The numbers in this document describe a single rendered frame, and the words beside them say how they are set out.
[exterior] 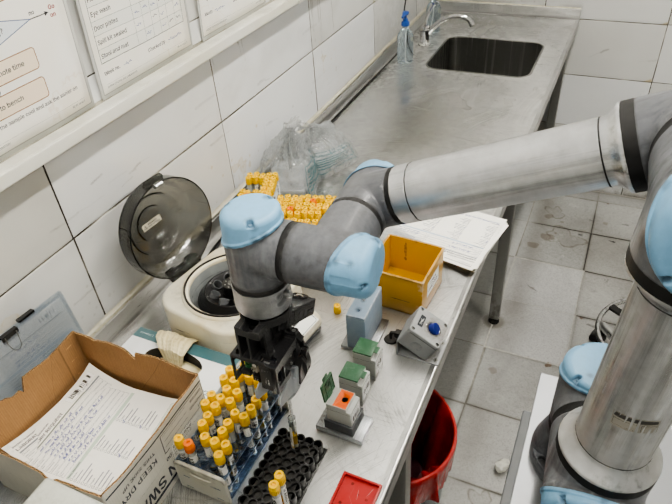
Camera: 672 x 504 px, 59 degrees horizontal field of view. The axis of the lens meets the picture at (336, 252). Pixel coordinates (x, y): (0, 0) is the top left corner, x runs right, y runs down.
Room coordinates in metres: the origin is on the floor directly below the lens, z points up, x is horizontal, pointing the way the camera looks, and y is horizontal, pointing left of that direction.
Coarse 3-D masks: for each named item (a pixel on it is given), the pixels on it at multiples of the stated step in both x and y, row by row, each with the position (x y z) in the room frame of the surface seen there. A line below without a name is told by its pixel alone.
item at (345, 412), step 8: (336, 392) 0.67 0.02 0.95; (344, 392) 0.67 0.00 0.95; (352, 392) 0.67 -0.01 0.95; (328, 400) 0.66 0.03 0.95; (336, 400) 0.65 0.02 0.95; (344, 400) 0.66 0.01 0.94; (352, 400) 0.66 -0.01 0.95; (328, 408) 0.65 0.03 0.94; (336, 408) 0.64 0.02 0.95; (344, 408) 0.64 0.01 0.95; (352, 408) 0.64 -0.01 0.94; (328, 416) 0.65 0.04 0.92; (336, 416) 0.64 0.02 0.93; (344, 416) 0.63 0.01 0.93; (352, 416) 0.63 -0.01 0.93; (344, 424) 0.63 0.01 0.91; (352, 424) 0.63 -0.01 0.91
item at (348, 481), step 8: (344, 472) 0.56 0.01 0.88; (344, 480) 0.55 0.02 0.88; (352, 480) 0.55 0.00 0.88; (360, 480) 0.55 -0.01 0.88; (368, 480) 0.54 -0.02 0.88; (336, 488) 0.53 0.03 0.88; (344, 488) 0.53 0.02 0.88; (352, 488) 0.53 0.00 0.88; (360, 488) 0.53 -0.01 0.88; (368, 488) 0.53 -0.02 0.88; (376, 488) 0.53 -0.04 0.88; (336, 496) 0.52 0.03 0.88; (344, 496) 0.52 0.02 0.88; (352, 496) 0.52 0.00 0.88; (360, 496) 0.52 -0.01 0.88; (368, 496) 0.52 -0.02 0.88; (376, 496) 0.51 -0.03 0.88
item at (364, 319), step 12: (360, 300) 0.88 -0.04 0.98; (372, 300) 0.87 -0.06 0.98; (348, 312) 0.84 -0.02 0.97; (360, 312) 0.84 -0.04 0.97; (372, 312) 0.86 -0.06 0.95; (348, 324) 0.84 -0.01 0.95; (360, 324) 0.83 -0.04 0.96; (372, 324) 0.86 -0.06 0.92; (384, 324) 0.89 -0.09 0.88; (348, 336) 0.84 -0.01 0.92; (360, 336) 0.83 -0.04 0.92; (372, 336) 0.86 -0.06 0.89; (348, 348) 0.84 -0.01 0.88
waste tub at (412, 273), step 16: (384, 240) 1.07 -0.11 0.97; (400, 240) 1.07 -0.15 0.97; (416, 240) 1.06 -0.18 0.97; (400, 256) 1.07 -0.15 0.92; (416, 256) 1.05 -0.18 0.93; (432, 256) 1.03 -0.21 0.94; (384, 272) 0.96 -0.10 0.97; (400, 272) 1.06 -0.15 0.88; (416, 272) 1.05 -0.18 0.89; (432, 272) 0.96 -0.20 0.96; (384, 288) 0.96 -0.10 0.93; (400, 288) 0.94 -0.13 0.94; (416, 288) 0.92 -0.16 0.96; (432, 288) 0.97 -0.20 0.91; (384, 304) 0.96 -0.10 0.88; (400, 304) 0.94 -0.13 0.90; (416, 304) 0.92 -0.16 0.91
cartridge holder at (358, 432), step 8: (360, 408) 0.66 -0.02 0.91; (320, 416) 0.67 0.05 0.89; (360, 416) 0.65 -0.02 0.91; (368, 416) 0.66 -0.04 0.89; (320, 424) 0.65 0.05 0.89; (328, 424) 0.64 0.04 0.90; (336, 424) 0.64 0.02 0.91; (360, 424) 0.65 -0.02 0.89; (368, 424) 0.65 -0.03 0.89; (328, 432) 0.64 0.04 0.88; (336, 432) 0.63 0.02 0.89; (344, 432) 0.63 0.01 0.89; (352, 432) 0.62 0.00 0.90; (360, 432) 0.63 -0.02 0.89; (352, 440) 0.62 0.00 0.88; (360, 440) 0.61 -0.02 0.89
